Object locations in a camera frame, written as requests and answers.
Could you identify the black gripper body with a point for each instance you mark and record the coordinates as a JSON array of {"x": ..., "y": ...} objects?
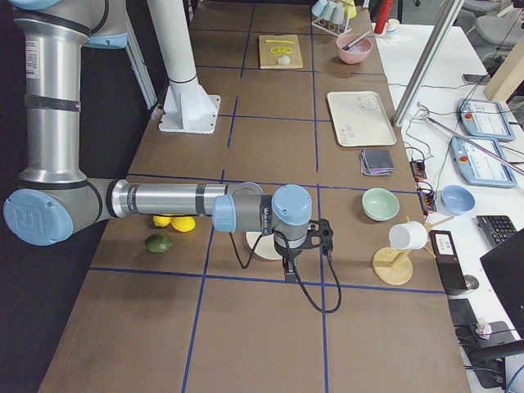
[{"x": 289, "y": 255}]

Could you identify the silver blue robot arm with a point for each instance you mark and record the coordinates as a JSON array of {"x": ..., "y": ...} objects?
[{"x": 56, "y": 199}]

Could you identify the white bear tray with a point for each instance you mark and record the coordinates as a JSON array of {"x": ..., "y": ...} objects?
[{"x": 360, "y": 119}]

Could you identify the cream plate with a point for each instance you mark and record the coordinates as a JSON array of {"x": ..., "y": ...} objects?
[{"x": 265, "y": 247}]

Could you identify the green bowl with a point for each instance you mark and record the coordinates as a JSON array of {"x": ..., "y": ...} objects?
[{"x": 380, "y": 204}]

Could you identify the wooden mug stand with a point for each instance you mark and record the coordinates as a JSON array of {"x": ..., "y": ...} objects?
[{"x": 393, "y": 266}]

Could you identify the yellow lemon right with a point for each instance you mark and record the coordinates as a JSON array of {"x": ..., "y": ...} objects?
[{"x": 183, "y": 224}]

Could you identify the yellow lemon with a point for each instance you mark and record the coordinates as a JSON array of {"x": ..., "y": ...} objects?
[
  {"x": 183, "y": 224},
  {"x": 161, "y": 221}
]

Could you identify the white mug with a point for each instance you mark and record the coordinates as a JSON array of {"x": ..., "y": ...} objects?
[{"x": 411, "y": 235}]

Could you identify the grey folded cloth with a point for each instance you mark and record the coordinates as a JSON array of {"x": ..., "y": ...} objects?
[{"x": 376, "y": 162}]

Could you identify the green lime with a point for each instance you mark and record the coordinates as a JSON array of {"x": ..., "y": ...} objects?
[{"x": 158, "y": 243}]

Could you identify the yellow lemon left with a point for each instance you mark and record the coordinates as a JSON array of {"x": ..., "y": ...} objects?
[{"x": 161, "y": 221}]

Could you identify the black device with label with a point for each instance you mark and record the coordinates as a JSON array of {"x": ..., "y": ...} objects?
[{"x": 447, "y": 261}]

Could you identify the blue bowl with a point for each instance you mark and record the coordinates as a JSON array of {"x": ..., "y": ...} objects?
[{"x": 457, "y": 200}]

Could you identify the bamboo cutting board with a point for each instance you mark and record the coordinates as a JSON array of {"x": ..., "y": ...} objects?
[{"x": 269, "y": 61}]

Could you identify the black keyboard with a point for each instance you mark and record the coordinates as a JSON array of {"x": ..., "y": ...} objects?
[{"x": 496, "y": 228}]

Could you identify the lower teach pendant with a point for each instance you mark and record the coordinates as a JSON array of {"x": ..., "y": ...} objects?
[{"x": 478, "y": 168}]

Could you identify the teach pendant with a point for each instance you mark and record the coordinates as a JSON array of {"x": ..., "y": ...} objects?
[
  {"x": 484, "y": 118},
  {"x": 478, "y": 168}
]

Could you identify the metal black-tipped pestle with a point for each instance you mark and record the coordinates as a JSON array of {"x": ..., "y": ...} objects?
[{"x": 356, "y": 40}]

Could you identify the black monitor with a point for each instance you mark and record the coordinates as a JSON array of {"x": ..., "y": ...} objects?
[{"x": 503, "y": 266}]

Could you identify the pink bowl with ice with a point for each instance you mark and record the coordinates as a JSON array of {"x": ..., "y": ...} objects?
[{"x": 357, "y": 52}]

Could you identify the upper teach pendant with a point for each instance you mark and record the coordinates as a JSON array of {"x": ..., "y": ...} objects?
[{"x": 484, "y": 118}]

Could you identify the cup rack with cups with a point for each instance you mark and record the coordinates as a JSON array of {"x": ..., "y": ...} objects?
[{"x": 333, "y": 17}]

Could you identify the red bottle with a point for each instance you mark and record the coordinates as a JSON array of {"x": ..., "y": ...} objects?
[{"x": 383, "y": 16}]

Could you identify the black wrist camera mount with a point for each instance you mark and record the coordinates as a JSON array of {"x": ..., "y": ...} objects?
[{"x": 319, "y": 235}]

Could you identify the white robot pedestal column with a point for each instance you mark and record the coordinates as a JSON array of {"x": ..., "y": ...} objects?
[{"x": 187, "y": 107}]

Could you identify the aluminium frame post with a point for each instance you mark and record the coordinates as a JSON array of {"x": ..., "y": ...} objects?
[{"x": 448, "y": 13}]

